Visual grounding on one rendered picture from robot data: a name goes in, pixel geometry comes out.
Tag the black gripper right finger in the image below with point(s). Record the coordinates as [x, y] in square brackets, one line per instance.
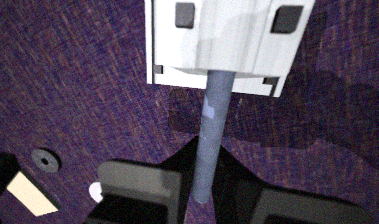
[241, 197]

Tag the white flat washer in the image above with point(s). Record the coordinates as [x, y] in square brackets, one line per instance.
[95, 191]

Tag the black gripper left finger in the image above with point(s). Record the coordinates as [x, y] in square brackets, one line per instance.
[168, 183]

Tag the grey metal shaft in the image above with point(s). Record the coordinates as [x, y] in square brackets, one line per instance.
[217, 96]

